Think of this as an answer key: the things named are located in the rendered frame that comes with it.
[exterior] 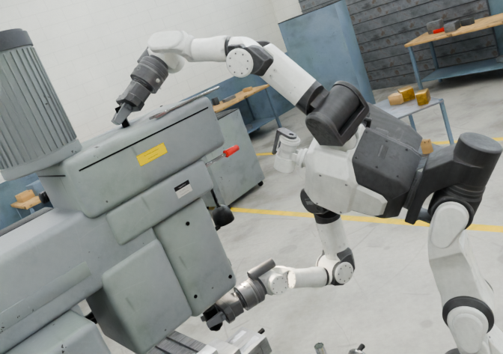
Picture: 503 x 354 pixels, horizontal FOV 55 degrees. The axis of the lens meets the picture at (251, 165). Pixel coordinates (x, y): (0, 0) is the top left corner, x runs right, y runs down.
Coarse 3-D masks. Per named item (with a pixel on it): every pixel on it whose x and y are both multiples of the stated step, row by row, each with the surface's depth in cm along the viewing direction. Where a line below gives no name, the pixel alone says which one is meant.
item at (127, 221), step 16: (176, 176) 135; (192, 176) 138; (208, 176) 142; (144, 192) 129; (160, 192) 131; (176, 192) 134; (192, 192) 138; (128, 208) 125; (144, 208) 128; (160, 208) 131; (176, 208) 134; (112, 224) 123; (128, 224) 125; (144, 224) 128; (128, 240) 125
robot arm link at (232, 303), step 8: (240, 288) 158; (248, 288) 158; (224, 296) 160; (232, 296) 158; (240, 296) 157; (248, 296) 156; (256, 296) 157; (216, 304) 157; (224, 304) 155; (232, 304) 154; (240, 304) 155; (248, 304) 156; (256, 304) 159; (224, 312) 152; (232, 312) 152; (240, 312) 155; (232, 320) 153
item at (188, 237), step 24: (168, 216) 136; (192, 216) 140; (168, 240) 135; (192, 240) 140; (216, 240) 145; (192, 264) 140; (216, 264) 145; (192, 288) 140; (216, 288) 145; (192, 312) 141
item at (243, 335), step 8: (240, 328) 190; (232, 336) 187; (240, 336) 185; (248, 336) 184; (256, 336) 182; (264, 336) 180; (232, 344) 182; (240, 344) 180; (248, 344) 179; (256, 344) 177; (264, 344) 179; (248, 352) 175; (256, 352) 177; (264, 352) 179
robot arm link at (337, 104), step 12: (312, 84) 129; (312, 96) 129; (324, 96) 132; (336, 96) 130; (348, 96) 130; (300, 108) 131; (312, 108) 131; (324, 108) 129; (336, 108) 128; (348, 108) 130; (336, 120) 128
